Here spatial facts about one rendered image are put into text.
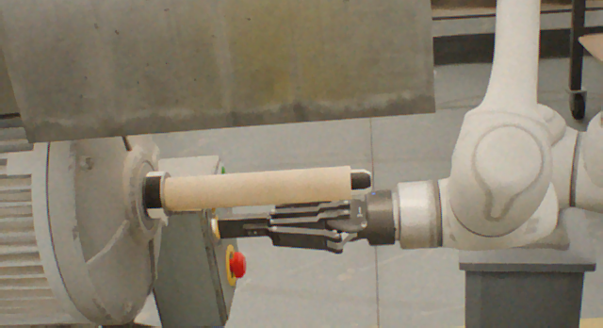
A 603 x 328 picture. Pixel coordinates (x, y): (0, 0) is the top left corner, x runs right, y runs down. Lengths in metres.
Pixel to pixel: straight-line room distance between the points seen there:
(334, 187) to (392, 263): 2.08
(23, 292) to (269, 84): 0.33
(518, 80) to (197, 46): 0.47
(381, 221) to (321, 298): 1.68
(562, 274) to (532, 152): 0.83
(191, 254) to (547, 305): 0.87
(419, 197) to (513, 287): 0.67
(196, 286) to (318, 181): 0.39
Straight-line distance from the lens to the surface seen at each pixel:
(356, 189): 0.72
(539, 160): 0.80
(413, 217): 0.97
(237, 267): 1.10
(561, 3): 4.68
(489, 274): 1.60
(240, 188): 0.72
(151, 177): 0.75
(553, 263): 1.57
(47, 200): 0.67
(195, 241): 1.01
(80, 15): 0.53
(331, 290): 2.67
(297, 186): 0.72
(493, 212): 0.83
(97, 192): 0.68
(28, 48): 0.56
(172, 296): 1.08
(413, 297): 2.62
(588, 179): 1.51
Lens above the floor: 1.60
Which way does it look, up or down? 27 degrees down
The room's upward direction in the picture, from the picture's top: 7 degrees counter-clockwise
